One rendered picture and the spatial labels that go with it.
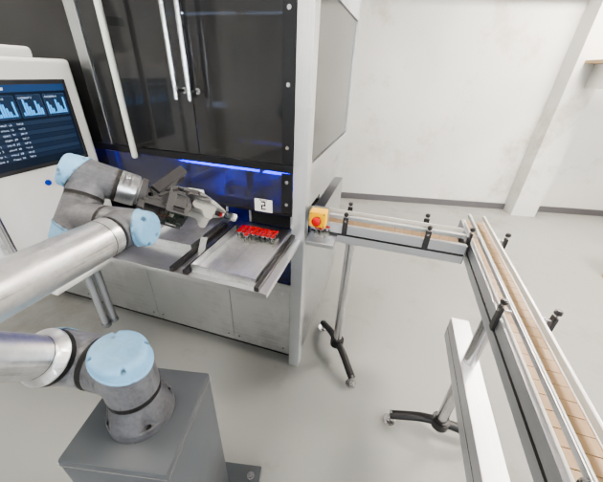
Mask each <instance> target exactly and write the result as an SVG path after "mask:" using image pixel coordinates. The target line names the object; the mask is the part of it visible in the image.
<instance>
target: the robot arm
mask: <svg viewBox="0 0 603 482"><path fill-rule="evenodd" d="M186 173H187V171H186V170H185V169H184V168H183V167H182V166H178V167H177V168H175V169H173V170H171V171H170V173H169V174H168V175H166V176H165V177H163V178H162V179H161V180H159V181H158V182H156V183H155V184H154V185H152V186H151V187H148V182H149V180H148V179H145V178H143V179H142V177H141V176H139V175H136V174H133V173H130V172H127V171H124V170H121V169H118V168H116V167H114V166H111V165H108V164H103V163H100V162H97V161H94V160H93V159H91V158H86V157H83V156H80V155H76V154H73V153H66V154H64V155H63V156H62V157H61V159H60V161H59V163H58V165H57V168H56V175H55V181H56V183H57V184H58V185H60V186H63V187H64V189H63V192H62V195H61V197H60V200H59V203H58V205H57V208H56V212H55V215H54V217H53V218H52V220H51V221H52V223H51V226H50V228H49V232H48V237H49V239H47V240H44V241H42V242H39V243H37V244H34V245H32V246H30V247H28V248H26V249H23V250H21V251H18V252H14V253H12V254H10V255H7V256H5V257H2V258H0V323H1V322H3V321H4V320H6V319H8V318H10V317H12V316H14V315H15V314H17V313H19V312H20V311H22V310H24V309H26V308H27V307H29V306H31V305H32V304H34V303H36V302H37V301H38V300H40V299H41V298H43V297H45V296H47V295H49V294H51V293H52V292H54V291H56V290H57V289H59V288H61V287H62V286H64V285H66V284H68V283H69V282H71V281H73V280H74V279H76V278H78V277H79V276H81V275H83V274H85V273H87V272H89V271H90V270H92V269H94V268H95V267H97V266H99V264H101V263H103V262H105V261H106V260H108V259H110V258H111V257H113V256H115V255H116V254H118V253H120V252H122V251H123V250H125V249H127V248H129V247H130V246H133V245H136V246H137V247H141V246H144V247H148V246H151V245H153V244H154V243H155V242H156V241H157V239H158V237H159V235H160V231H161V226H160V224H161V225H164V226H168V227H172V228H175V229H178V230H179V229H180V228H181V227H182V226H183V225H184V223H185V222H186V220H187V219H188V217H192V218H194V219H195V220H196V223H197V225H198V227H200V228H205V227H206V226H207V224H208V222H209V220H210V219H212V218H222V217H219V212H222V213H226V210H225V209H224V208H223V207H221V206H219V205H218V204H217V203H216V202H215V201H214V200H213V199H212V198H211V197H209V196H208V195H206V194H204V193H203V192H201V191H198V190H195V189H191V188H187V187H181V186H176V185H177V184H179V183H181V182H183V180H184V176H185V175H186ZM104 199H108V200H112V201H115V202H119V203H122V204H125V205H129V206H133V204H134V205H135V207H136V208H121V207H113V206H106V205H104ZM192 200H193V202H192V204H191V203H190V201H192ZM166 223H167V224H166ZM168 224H172V225H175V226H176V227H174V226H171V225H168ZM15 381H20V382H21V383H22V384H24V385H25V386H27V387H31V388H38V387H48V386H67V387H71V388H75V389H79V390H82V391H86V392H91V393H95V394H98V395H100V396H102V398H103V400H104V402H105V404H106V406H107V409H106V417H105V423H106V427H107V430H108V432H109V434H110V435H111V437H112V438H113V439H114V440H115V441H117V442H119V443H123V444H134V443H139V442H142V441H144V440H146V439H148V438H149V437H151V436H153V435H154V434H156V433H157V432H158V431H159V430H160V429H161V428H162V427H163V426H164V425H165V424H166V423H167V422H168V420H169V418H170V416H171V415H172V412H173V409H174V406H175V397H174V394H173V391H172V388H171V387H170V385H169V384H168V383H167V382H166V381H164V380H163V379H162V378H161V377H160V374H159V371H158V368H157V365H156V362H155V359H154V353H153V350H152V347H151V346H150V344H149V343H148V341H147V339H146V338H145V337H144V336H143V335H142V334H140V333H138V332H135V331H130V330H121V331H118V332H117V333H116V334H114V333H113V332H112V333H109V334H107V335H104V336H103V335H98V334H94V333H89V332H84V331H80V330H78V329H75V328H70V327H59V328H48V329H44V330H41V331H39V332H37V333H36V334H28V333H17V332H7V331H0V383H1V382H15Z"/></svg>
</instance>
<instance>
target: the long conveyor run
mask: <svg viewBox="0 0 603 482"><path fill-rule="evenodd" d="M468 219H469V221H466V220H463V219H460V221H459V224H458V228H462V229H464V231H463V234H466V239H464V241H465V243H466V244H467V250H466V253H465V255H464V257H463V261H464V264H465V268H466V271H467V273H468V276H469V279H470V282H471V286H472V289H473V292H474V295H475V298H476V301H477V304H478V307H479V310H480V315H481V318H482V321H483V325H484V328H485V331H486V334H487V337H488V339H489V343H490V346H491V349H492V352H493V355H494V358H495V362H496V365H497V367H498V370H499V373H500V376H501V380H502V385H503V388H504V391H505V394H506V397H507V401H508V403H509V406H510V409H511V412H512V415H513V419H514V422H515V425H516V428H517V430H518V433H519V437H520V440H521V443H522V446H523V449H524V452H525V458H526V461H527V464H528V466H529V469H530V473H531V476H532V479H533V482H603V423H602V421H601V419H600V417H599V415H598V414H597V412H596V410H595V408H594V407H593V405H592V402H591V401H590V399H589V397H588V395H587V394H586V392H585V390H584V388H583V387H582V385H581V383H580V382H579V381H578V379H577V377H576V375H575V374H574V372H573V370H572V368H571V367H570V364H569V362H568V361H567V359H566V357H565V355H564V354H563V352H562V350H561V348H560V347H559V345H558V343H557V341H556V339H555V338H554V336H553V335H552V333H551V332H552V331H553V329H554V327H555V326H556V324H557V323H558V321H559V318H558V317H561V316H562V315H563V314H564V312H563V311H562V310H561V309H555V310H554V311H553V314H552V315H551V317H550V318H543V317H542V315H541V313H540V312H539V310H538V308H537V306H536V305H535V303H534V301H533V299H532V298H531V296H530V294H529V292H528V291H527V289H526V287H525V285H524V283H523V281H522V280H521V279H520V277H519V275H518V273H517V272H516V270H515V268H514V266H513V265H512V263H511V261H510V259H509V257H508V256H507V254H506V252H505V250H504V249H505V247H506V245H507V243H508V238H509V237H511V235H512V234H511V233H509V232H508V233H506V234H505V238H504V240H499V239H498V237H497V236H496V234H495V232H494V231H493V230H492V228H491V226H490V224H489V223H488V221H487V219H486V217H485V216H483V217H482V219H481V220H482V221H483V223H480V222H475V221H474V219H473V217H472V215H471V214H468ZM500 242H501V243H502V244H501V243H500ZM546 321H547V323H546Z"/></svg>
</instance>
